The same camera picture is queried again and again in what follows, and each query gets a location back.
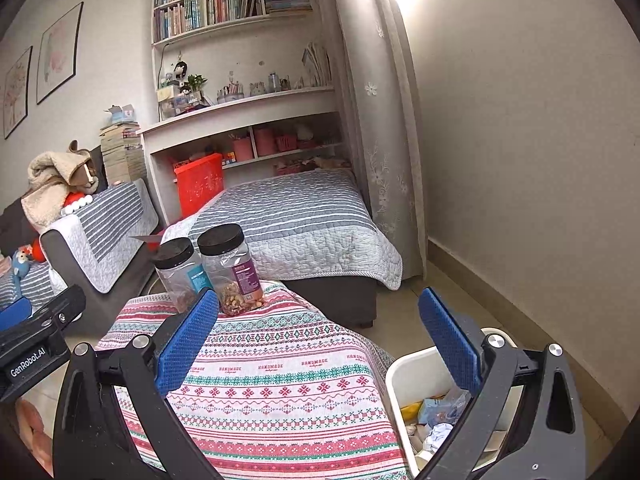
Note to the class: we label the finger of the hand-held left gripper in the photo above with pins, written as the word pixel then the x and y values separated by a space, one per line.
pixel 15 315
pixel 60 307

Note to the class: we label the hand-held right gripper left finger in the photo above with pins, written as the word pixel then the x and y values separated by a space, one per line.
pixel 187 340

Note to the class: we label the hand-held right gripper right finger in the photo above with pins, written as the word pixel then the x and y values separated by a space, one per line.
pixel 450 345

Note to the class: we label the white waste bin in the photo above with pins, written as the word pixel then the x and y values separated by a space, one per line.
pixel 415 370

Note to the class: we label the person's left hand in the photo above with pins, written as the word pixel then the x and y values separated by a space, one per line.
pixel 32 425

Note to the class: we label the grey striped sofa cover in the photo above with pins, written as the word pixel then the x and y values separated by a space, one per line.
pixel 30 285
pixel 110 225

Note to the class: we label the blue plush toy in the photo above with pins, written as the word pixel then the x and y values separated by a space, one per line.
pixel 21 262

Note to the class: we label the red plush cushion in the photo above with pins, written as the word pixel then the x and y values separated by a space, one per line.
pixel 40 251

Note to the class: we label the teal label plastic jar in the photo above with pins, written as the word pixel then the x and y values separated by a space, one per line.
pixel 175 275

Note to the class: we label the dark grey sofa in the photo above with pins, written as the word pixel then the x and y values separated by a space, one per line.
pixel 125 285

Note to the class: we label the purple label plastic jar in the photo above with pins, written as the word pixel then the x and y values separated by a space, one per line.
pixel 232 270

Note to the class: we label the red cardboard box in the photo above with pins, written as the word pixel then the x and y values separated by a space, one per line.
pixel 150 242

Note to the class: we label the red plush with white pompoms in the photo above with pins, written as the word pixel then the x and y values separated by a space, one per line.
pixel 77 202

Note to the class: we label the beige fleece blanket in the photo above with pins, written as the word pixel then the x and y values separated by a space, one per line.
pixel 45 185

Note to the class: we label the brown plush toy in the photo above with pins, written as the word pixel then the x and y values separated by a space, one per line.
pixel 85 170

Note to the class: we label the red gift bag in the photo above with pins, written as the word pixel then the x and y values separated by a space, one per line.
pixel 200 185

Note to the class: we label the bed with grey quilt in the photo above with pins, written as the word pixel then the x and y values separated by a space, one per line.
pixel 300 225

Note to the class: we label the tall stack of books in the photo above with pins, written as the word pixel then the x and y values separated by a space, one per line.
pixel 122 155

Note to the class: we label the pink pot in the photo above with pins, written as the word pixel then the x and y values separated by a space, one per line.
pixel 242 150
pixel 264 142

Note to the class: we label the tissue box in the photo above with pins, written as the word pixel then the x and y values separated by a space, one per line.
pixel 120 115

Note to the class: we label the red mesh basket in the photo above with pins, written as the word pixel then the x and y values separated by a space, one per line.
pixel 286 144

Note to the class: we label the white headboard shelf unit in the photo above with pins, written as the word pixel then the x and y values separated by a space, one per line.
pixel 240 110

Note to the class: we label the embroidered grey curtain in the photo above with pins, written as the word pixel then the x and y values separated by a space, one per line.
pixel 375 110

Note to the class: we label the small green plant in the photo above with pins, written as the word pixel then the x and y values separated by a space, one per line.
pixel 197 82

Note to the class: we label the dark haired doll figure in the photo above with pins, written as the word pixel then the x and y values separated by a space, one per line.
pixel 181 72

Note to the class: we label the small clear bottle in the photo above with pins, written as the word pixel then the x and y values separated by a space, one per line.
pixel 273 82

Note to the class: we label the leaning stack of papers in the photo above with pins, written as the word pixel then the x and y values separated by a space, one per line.
pixel 317 65

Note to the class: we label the row of shelved books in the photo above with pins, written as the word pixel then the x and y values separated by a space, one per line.
pixel 225 0

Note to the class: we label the dark bed frame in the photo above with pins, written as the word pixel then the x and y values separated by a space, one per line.
pixel 340 305

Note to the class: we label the medium framed wall picture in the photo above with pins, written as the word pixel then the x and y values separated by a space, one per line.
pixel 17 92

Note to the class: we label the large framed wall picture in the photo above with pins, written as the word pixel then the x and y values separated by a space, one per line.
pixel 60 52

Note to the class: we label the white wall bookshelf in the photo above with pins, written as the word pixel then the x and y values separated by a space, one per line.
pixel 225 27

